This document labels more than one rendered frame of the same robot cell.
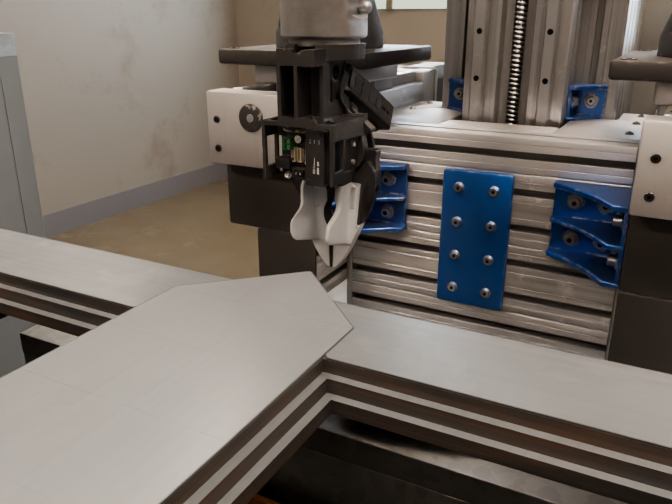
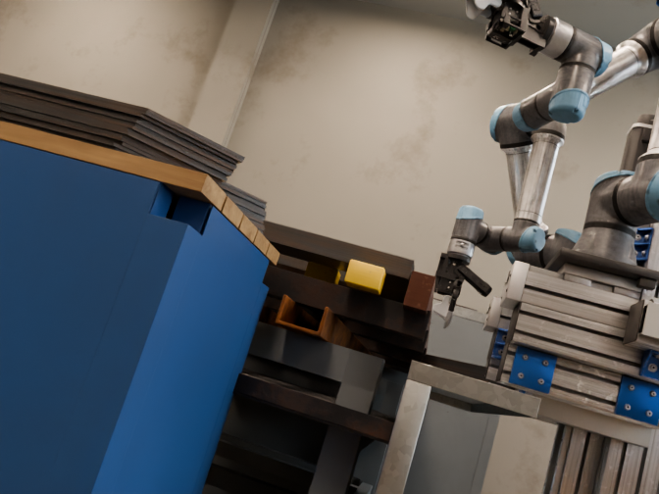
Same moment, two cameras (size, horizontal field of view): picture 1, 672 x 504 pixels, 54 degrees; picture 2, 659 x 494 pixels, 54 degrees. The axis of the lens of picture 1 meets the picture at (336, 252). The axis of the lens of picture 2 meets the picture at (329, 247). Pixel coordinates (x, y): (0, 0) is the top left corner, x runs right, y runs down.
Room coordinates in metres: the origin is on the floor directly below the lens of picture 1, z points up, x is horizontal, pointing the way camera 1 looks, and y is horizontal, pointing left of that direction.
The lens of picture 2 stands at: (-0.27, -1.65, 0.61)
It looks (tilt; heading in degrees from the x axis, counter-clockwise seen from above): 11 degrees up; 74
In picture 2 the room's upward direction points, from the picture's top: 17 degrees clockwise
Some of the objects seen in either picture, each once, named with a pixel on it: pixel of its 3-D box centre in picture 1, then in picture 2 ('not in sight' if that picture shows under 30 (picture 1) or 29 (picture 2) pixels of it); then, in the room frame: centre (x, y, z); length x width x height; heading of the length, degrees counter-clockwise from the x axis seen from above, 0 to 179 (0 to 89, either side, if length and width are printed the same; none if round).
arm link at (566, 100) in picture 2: not in sight; (566, 96); (0.46, -0.53, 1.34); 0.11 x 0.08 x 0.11; 87
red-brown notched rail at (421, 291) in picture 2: not in sight; (420, 339); (0.56, 0.04, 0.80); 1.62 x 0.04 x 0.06; 62
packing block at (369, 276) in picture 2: not in sight; (365, 276); (0.10, -0.63, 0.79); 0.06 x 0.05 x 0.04; 152
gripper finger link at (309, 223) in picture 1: (309, 224); not in sight; (0.60, 0.03, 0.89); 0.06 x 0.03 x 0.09; 152
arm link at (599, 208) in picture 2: not in sight; (617, 203); (0.73, -0.43, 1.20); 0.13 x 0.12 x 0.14; 87
